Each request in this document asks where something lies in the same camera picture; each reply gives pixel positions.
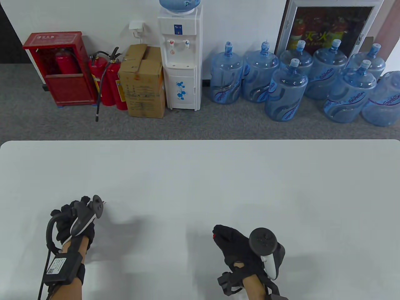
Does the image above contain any person's right hand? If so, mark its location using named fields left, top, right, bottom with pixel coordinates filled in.
left=212, top=224, right=267, bottom=278

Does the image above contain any person's left hand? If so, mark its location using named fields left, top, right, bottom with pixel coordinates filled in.
left=51, top=196, right=96, bottom=250

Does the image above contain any person's left forearm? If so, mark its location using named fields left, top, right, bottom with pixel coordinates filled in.
left=47, top=236, right=88, bottom=300

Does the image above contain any person's right forearm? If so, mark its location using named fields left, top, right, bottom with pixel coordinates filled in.
left=233, top=262, right=269, bottom=300

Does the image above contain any black tracking controller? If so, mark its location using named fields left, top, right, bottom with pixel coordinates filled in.
left=249, top=227, right=286, bottom=281
left=46, top=195, right=103, bottom=250

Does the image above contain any red fire extinguisher cabinet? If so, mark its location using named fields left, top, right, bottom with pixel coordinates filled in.
left=22, top=31, right=98, bottom=108

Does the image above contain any red fire extinguisher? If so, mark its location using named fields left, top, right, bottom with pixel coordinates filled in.
left=88, top=52, right=116, bottom=122
left=108, top=47, right=128, bottom=111
left=55, top=47, right=78, bottom=75

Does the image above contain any brown cardboard box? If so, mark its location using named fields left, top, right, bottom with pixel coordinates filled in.
left=118, top=44, right=166, bottom=118

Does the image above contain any group of blue water jugs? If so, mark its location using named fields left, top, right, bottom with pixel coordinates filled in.
left=209, top=39, right=400, bottom=127

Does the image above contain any white water dispenser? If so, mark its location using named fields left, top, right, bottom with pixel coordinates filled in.
left=157, top=5, right=203, bottom=111

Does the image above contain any blue dispenser water bottle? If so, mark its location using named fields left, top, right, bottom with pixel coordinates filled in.
left=159, top=0, right=202, bottom=15

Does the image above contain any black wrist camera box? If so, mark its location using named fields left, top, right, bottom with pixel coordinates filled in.
left=218, top=271, right=247, bottom=296
left=43, top=252, right=85, bottom=285

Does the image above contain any black cable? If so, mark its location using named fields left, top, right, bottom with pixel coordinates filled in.
left=37, top=250, right=55, bottom=300

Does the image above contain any white wall socket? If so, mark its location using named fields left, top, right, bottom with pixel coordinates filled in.
left=129, top=20, right=145, bottom=38

